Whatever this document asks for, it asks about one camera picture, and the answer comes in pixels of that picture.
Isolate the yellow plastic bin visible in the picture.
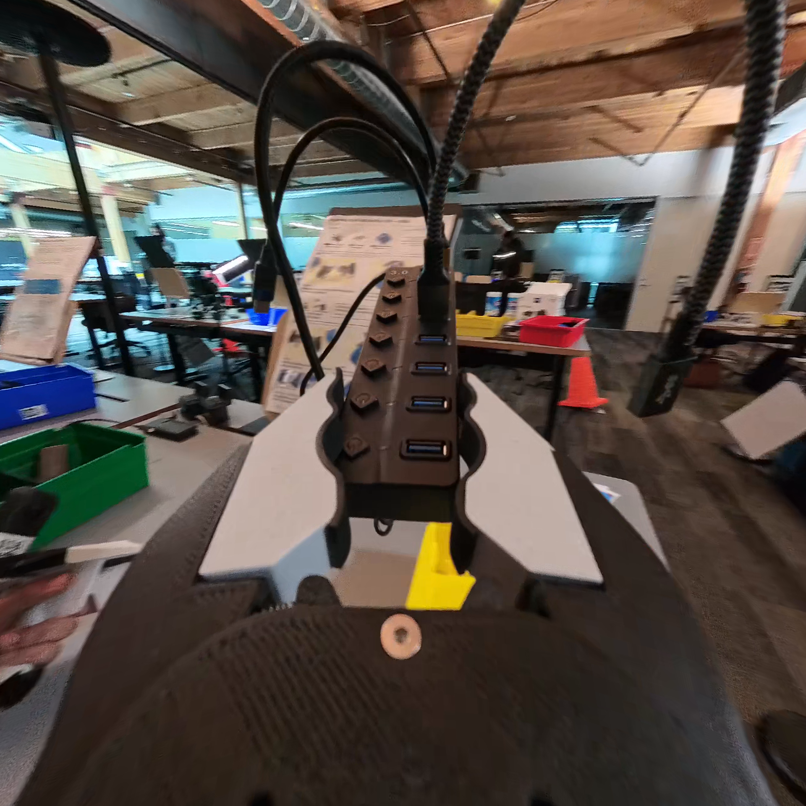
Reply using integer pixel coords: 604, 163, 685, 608
406, 523, 476, 610

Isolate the cardboard sign board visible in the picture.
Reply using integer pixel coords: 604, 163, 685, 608
0, 236, 98, 365

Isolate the red plastic bin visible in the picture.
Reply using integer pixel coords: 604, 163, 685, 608
518, 315, 589, 348

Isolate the blue plastic bin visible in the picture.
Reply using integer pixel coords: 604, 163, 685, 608
0, 364, 97, 432

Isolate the black pole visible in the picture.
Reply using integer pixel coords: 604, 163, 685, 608
0, 0, 136, 375

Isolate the thin black cable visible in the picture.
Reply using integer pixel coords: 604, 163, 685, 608
301, 271, 388, 394

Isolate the wooden work table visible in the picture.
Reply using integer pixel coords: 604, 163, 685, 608
456, 334, 593, 442

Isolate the grey braided USB cable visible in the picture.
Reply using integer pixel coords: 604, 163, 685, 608
416, 0, 788, 419

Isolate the white box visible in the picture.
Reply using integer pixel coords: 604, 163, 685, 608
524, 282, 573, 316

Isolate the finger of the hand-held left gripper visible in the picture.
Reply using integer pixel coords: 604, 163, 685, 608
66, 540, 142, 565

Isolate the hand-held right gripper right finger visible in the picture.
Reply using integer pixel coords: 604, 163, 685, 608
450, 372, 605, 585

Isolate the grey panel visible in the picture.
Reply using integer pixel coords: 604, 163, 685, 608
721, 381, 806, 461

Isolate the small yellow bin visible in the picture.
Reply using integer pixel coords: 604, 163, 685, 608
455, 311, 512, 338

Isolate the black cable with blue plug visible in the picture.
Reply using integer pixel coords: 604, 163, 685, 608
254, 39, 440, 314

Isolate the person's left hand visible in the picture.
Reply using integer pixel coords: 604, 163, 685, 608
0, 572, 81, 670

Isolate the orange traffic cone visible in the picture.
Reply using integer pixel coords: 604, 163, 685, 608
557, 356, 608, 409

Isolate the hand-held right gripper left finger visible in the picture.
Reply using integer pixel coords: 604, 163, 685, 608
198, 368, 352, 607

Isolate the black USB hub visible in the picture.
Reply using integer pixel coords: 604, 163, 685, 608
334, 264, 461, 525

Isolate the green plastic bin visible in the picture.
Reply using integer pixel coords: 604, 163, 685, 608
0, 422, 150, 549

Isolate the white stand with instruction board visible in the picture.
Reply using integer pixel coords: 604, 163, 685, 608
261, 208, 461, 416

